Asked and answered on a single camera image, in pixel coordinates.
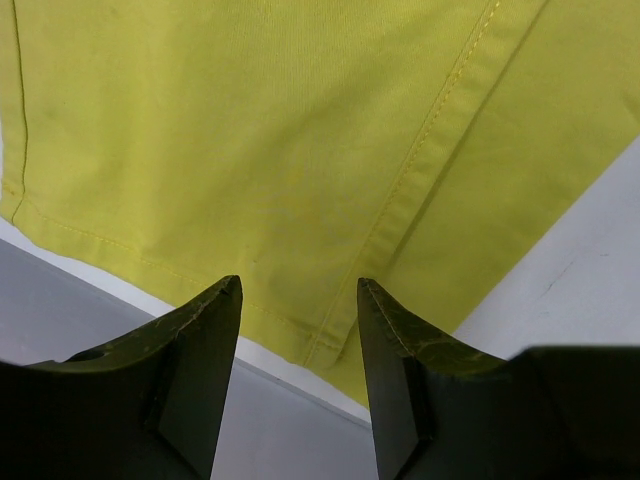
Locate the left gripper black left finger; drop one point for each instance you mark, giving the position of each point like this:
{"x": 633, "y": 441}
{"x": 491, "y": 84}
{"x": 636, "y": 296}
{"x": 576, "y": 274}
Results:
{"x": 145, "y": 405}

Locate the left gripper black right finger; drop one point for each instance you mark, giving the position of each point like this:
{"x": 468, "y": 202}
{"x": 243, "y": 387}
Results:
{"x": 441, "y": 409}

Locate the yellow-green trousers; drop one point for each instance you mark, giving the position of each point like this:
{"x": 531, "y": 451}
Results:
{"x": 303, "y": 145}

